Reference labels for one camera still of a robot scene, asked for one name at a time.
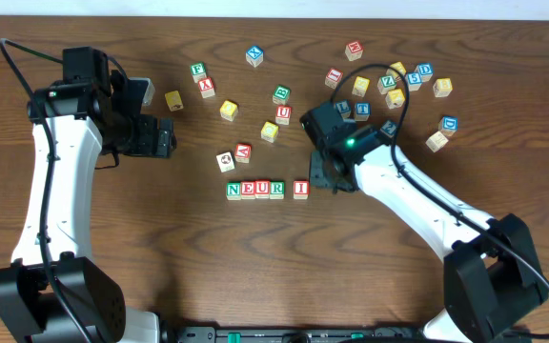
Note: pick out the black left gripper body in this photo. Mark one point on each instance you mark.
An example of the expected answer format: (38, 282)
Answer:
(161, 138)

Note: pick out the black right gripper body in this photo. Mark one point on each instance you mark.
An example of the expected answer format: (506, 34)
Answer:
(322, 172)

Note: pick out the red i block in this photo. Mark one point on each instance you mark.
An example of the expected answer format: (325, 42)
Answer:
(301, 189)
(333, 77)

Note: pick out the green R block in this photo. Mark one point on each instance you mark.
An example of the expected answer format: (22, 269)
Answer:
(277, 190)

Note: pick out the red U block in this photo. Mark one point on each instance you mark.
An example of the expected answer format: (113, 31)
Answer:
(262, 189)

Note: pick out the red E block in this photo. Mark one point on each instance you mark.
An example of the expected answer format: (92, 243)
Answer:
(247, 190)

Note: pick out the green N block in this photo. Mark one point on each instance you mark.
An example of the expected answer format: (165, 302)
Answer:
(233, 190)

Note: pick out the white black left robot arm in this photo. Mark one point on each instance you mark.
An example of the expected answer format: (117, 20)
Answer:
(52, 291)

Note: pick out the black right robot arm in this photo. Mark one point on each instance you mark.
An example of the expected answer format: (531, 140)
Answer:
(492, 275)

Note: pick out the blue L block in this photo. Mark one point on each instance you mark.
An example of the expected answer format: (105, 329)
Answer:
(343, 108)

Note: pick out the blue T block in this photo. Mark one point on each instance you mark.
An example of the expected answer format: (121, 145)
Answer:
(362, 111)

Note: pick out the red U block spare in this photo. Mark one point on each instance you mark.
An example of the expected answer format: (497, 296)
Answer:
(283, 115)

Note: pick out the blue 2 block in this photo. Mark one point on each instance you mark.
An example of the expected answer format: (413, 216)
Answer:
(389, 128)

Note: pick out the red V block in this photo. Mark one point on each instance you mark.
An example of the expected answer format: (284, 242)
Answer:
(242, 153)

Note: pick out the red Y block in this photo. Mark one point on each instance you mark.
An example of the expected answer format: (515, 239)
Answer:
(206, 87)

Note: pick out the green F block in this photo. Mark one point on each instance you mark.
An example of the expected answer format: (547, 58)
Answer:
(198, 71)

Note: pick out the green B block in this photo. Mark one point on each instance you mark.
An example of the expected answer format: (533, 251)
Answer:
(281, 95)

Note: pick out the white picture block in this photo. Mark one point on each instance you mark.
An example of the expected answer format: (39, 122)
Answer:
(225, 161)

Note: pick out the yellow block below Z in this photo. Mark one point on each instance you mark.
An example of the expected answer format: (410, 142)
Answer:
(395, 99)

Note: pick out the green Z block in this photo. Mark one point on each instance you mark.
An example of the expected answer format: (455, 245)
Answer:
(386, 83)

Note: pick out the plain white block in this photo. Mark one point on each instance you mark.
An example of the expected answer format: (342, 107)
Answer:
(436, 141)

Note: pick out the red block top right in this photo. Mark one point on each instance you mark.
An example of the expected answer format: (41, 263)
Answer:
(354, 50)

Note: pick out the blue 5 block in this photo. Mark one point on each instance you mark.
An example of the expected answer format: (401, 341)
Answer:
(413, 80)

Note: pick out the blue D block right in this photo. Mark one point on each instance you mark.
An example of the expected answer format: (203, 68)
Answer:
(448, 125)

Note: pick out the blue d block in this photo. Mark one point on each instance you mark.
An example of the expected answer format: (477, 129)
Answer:
(425, 71)
(448, 125)

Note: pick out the blue X block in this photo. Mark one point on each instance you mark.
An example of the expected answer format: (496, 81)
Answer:
(254, 56)

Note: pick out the blue D block upper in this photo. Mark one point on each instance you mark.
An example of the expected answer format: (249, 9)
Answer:
(425, 71)

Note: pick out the yellow 8 block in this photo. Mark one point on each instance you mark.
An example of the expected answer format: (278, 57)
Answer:
(442, 87)

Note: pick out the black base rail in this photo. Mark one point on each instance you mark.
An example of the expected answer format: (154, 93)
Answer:
(314, 335)

